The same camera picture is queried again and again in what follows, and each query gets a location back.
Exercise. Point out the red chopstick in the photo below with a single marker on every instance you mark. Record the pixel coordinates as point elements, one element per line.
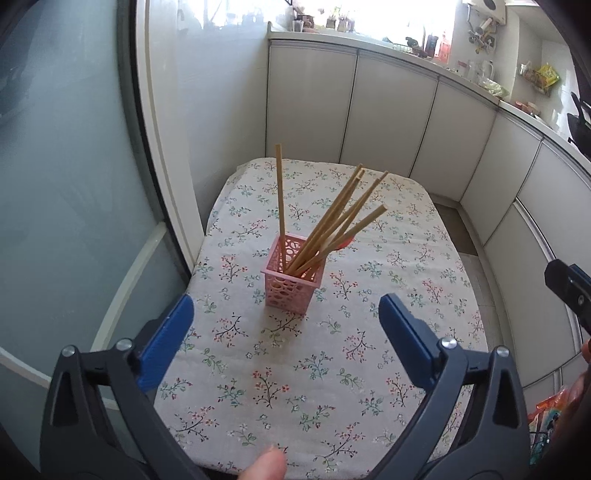
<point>346,241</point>

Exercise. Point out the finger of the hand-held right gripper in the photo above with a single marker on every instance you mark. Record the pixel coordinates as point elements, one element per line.
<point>568,286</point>

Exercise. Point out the bundle of wooden chopsticks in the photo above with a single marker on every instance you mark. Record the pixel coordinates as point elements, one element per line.
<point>280,194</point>

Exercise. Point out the person's left hand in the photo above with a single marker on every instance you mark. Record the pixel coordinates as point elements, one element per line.
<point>265,465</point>

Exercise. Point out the floral tablecloth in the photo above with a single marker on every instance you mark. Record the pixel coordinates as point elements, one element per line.
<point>323,332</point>

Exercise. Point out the person's right hand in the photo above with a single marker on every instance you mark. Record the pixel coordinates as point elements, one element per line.
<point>585,387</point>

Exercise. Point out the red plastic bottle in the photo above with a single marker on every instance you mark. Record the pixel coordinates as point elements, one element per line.
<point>444,46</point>

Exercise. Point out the pink perforated utensil holder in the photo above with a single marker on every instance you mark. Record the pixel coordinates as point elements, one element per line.
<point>286,290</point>

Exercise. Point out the dark bottle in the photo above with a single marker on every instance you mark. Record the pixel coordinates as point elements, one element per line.
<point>431,45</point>

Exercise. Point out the green vegetable bag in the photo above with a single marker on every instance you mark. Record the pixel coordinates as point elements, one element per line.
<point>495,86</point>

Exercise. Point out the frosted glass door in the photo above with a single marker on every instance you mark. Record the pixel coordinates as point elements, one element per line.
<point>69,184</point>

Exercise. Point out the black wok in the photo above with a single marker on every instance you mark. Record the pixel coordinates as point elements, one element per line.
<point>581,127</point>

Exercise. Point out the orange snack bag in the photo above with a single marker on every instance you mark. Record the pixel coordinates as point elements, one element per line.
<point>549,415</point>

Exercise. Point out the small windowsill ornament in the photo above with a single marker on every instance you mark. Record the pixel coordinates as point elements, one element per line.
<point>330,23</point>
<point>344,23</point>

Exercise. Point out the yellow packet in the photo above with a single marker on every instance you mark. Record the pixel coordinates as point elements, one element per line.
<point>547,74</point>

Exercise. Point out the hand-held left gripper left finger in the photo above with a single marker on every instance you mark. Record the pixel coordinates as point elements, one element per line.
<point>166,346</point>

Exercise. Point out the white water heater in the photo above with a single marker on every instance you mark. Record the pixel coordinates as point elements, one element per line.
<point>489,7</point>

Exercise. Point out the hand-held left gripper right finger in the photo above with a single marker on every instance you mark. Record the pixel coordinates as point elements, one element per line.
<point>406,341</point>

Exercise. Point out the clear jug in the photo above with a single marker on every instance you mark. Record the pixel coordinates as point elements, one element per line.
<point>488,70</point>

